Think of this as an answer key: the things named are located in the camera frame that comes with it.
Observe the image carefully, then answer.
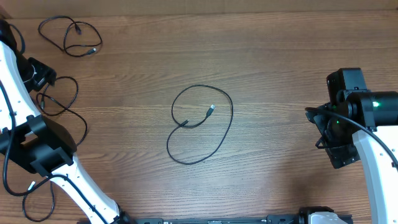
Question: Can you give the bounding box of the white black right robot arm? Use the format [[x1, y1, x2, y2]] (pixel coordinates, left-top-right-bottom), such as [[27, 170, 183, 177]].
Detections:
[[305, 68, 397, 223]]

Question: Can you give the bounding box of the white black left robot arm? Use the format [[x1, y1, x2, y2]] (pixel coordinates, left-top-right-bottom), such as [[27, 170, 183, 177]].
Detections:
[[1, 20, 133, 223]]

